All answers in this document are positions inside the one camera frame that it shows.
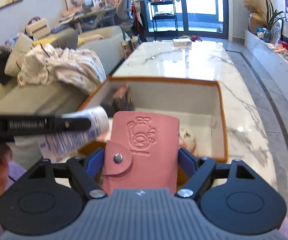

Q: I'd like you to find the floral white bottle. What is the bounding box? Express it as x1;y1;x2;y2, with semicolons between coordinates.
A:
37;106;109;163

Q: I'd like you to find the pink leather card wallet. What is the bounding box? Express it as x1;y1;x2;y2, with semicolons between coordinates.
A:
102;111;180;195

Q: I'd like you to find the white pink panda plush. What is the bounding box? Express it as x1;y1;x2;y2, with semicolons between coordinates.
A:
179;128;197;153

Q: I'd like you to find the orange cardboard storage box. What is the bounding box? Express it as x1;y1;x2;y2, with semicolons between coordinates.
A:
79;76;228;163

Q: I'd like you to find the white patterned blanket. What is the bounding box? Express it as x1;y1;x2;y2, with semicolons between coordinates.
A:
17;44;106;94

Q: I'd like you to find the yellow cushion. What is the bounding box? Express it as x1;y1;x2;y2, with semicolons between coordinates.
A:
32;36;57;47

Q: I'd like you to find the cream handbag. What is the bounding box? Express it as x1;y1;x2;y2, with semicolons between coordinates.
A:
25;17;51;40

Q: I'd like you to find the grey knitted cushion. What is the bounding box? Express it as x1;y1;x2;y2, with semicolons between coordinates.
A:
51;30;78;49

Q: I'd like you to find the beige sofa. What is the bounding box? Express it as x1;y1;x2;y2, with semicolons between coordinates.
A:
0;25;124;114

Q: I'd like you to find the white small box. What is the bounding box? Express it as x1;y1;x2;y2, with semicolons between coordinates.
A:
173;38;192;48

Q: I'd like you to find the white marble tv console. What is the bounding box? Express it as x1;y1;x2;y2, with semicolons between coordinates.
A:
243;29;288;81

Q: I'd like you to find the cluttered desk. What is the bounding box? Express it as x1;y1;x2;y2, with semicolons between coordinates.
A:
58;0;117;34

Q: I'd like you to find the black metal shelf rack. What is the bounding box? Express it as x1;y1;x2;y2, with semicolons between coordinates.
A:
148;0;179;40

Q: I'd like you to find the brown ceramic vase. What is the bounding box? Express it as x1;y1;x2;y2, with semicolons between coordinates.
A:
248;12;266;34

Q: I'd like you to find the grey office chair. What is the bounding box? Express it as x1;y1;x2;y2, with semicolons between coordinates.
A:
116;0;135;32

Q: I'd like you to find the green potted plant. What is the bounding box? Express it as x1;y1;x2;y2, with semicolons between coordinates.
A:
263;0;285;43

